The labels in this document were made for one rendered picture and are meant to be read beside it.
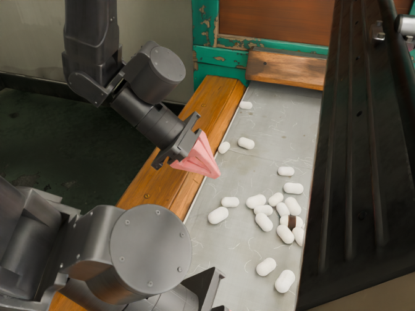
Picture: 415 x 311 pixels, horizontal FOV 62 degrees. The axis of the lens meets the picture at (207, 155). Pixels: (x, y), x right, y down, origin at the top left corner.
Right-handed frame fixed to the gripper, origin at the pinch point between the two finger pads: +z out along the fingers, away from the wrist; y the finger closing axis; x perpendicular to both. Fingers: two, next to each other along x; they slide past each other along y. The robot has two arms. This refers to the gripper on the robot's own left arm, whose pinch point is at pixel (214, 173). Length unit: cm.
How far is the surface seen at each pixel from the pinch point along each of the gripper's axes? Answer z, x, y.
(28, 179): -31, 135, 51
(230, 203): 6.4, 2.7, -0.1
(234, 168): 5.9, 5.1, 10.4
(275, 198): 11.7, -2.4, 3.1
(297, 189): 14.4, -4.6, 6.7
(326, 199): -6.2, -28.5, -26.2
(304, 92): 13.9, -1.4, 46.1
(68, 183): -15, 122, 55
